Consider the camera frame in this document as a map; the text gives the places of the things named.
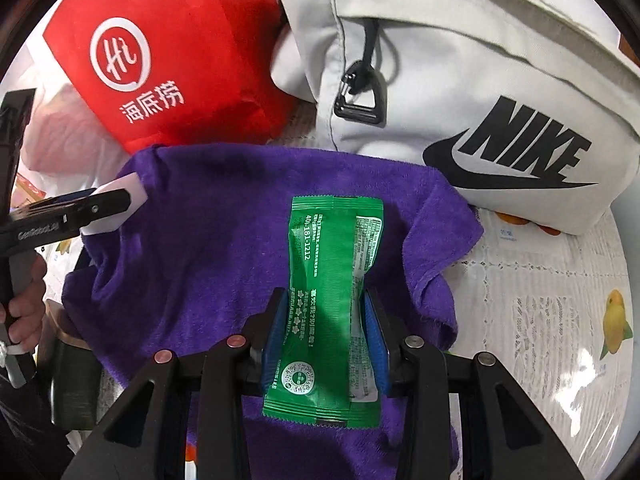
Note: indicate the white sponge block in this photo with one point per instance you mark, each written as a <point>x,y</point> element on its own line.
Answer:
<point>136,195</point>

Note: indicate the purple towel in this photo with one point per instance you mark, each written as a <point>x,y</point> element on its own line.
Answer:
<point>200,260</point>

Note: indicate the white plastic bag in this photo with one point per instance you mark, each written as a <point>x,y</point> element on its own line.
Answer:
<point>65,125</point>

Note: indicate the brown wooden panel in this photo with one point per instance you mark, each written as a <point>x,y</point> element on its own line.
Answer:
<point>630,52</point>

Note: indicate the person's left hand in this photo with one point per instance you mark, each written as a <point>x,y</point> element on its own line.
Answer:
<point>25,310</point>

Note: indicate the black box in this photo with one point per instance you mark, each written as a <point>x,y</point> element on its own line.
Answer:
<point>75,385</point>

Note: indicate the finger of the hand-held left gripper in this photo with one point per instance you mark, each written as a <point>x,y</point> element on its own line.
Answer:
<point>75,199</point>
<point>107,207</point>

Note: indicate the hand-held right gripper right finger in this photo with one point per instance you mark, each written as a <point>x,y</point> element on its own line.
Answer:
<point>376,347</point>

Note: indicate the red paper bag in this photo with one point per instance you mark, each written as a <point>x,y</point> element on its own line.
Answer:
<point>200,35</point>

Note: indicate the green snack packet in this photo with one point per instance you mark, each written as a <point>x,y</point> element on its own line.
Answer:
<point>325,260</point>

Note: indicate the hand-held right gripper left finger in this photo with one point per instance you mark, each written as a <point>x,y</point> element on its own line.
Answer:
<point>274,345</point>

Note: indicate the light grey fabric bag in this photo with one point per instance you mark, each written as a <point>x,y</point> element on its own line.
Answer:
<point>450,85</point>

